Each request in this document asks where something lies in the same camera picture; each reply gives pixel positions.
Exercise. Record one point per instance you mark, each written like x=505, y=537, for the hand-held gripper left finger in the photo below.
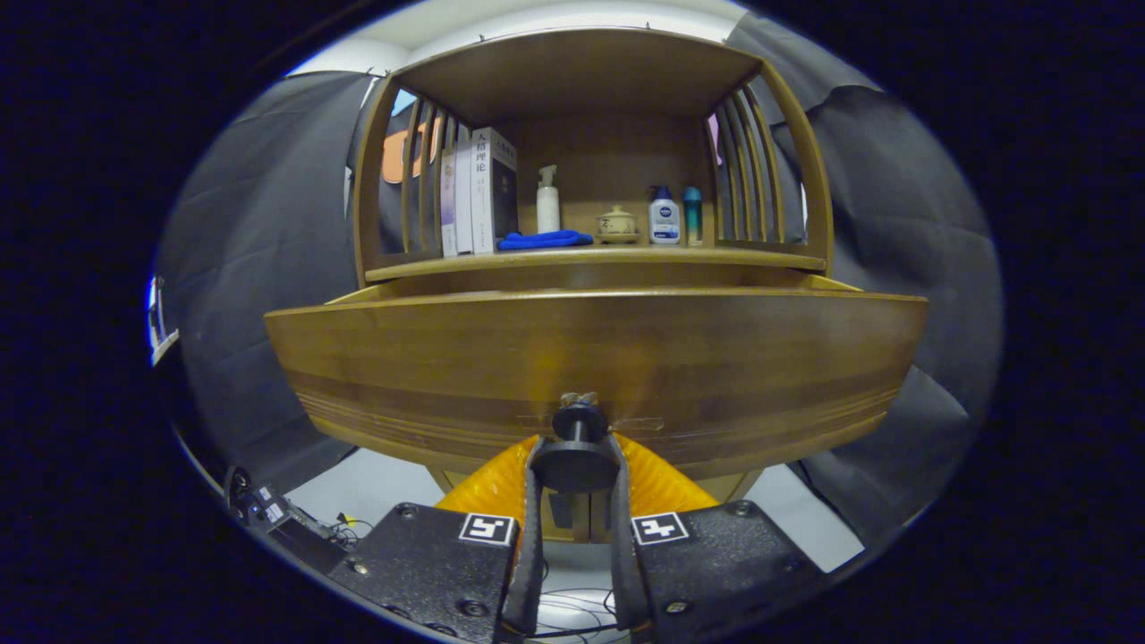
x=530, y=555

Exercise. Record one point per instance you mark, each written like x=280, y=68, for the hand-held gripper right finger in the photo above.
x=623, y=563

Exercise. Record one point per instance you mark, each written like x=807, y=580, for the black drawer knob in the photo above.
x=577, y=465

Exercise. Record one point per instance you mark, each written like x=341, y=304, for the wooden drawer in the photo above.
x=716, y=376

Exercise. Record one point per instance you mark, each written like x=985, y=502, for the wooden cabinet door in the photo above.
x=580, y=528
x=601, y=528

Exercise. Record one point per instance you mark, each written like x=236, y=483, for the wooden countertop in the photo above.
x=626, y=255

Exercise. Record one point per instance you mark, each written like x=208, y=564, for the white shelf with items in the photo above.
x=161, y=344

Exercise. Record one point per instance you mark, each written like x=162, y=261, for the wooden cabinet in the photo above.
x=581, y=80

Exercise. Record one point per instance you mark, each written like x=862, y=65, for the blue cloth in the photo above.
x=546, y=240

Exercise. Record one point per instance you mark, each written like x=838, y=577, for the beige lidded teacup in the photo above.
x=617, y=224

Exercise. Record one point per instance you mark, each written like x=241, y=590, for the white pump bottle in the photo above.
x=548, y=210

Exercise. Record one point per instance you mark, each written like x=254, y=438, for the white blue lotion bottle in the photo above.
x=665, y=219

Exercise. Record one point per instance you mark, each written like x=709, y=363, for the teal bottle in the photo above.
x=693, y=219

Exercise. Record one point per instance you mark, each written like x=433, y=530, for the purple book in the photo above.
x=448, y=206

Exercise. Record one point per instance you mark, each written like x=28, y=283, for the white book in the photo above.
x=463, y=197

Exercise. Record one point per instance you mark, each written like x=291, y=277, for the grey black book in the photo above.
x=492, y=192

